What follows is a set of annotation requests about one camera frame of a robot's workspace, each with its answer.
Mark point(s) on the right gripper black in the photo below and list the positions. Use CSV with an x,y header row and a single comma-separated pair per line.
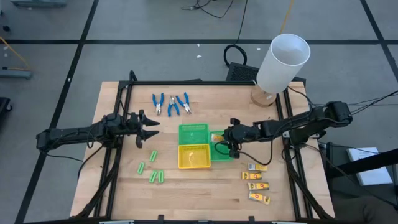
x,y
244,133

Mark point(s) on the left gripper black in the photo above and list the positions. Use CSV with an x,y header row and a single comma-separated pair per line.
x,y
136,124

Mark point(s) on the yellow crayon box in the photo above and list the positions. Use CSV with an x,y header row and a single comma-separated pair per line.
x,y
259,198
258,186
259,168
252,176
216,137

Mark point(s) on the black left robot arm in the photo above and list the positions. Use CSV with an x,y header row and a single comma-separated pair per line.
x,y
77,133

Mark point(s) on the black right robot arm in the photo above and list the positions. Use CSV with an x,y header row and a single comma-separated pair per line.
x,y
298,123

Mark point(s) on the small green plastic basket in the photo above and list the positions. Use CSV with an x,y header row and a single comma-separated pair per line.
x,y
222,157

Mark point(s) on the large green plastic basket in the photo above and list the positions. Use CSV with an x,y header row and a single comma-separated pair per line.
x,y
192,134

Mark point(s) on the yellow plastic basket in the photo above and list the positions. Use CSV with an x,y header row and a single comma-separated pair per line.
x,y
194,156

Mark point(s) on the round wooden lamp base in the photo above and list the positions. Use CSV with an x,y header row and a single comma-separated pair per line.
x,y
261,99

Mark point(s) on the black mesh box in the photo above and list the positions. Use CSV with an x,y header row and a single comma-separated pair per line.
x,y
242,73

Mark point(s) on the white cylindrical lamp shade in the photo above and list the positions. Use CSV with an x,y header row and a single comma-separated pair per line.
x,y
280,68

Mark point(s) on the black side cart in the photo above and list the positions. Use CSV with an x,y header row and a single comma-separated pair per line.
x,y
342,189

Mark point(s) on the grey floor bar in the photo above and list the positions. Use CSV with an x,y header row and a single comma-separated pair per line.
x,y
15,74
38,3

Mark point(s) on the black chair base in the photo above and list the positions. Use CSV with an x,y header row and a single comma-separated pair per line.
x,y
4,107

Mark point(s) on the black diagonal bar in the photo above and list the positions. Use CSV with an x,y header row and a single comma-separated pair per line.
x,y
373,160

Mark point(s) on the white book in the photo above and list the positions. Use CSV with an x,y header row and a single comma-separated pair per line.
x,y
374,177

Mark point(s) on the black aluminium table frame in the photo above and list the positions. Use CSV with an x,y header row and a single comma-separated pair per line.
x,y
186,83

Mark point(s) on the black frame clamp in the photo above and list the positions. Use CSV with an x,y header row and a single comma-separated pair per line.
x,y
252,219
160,217

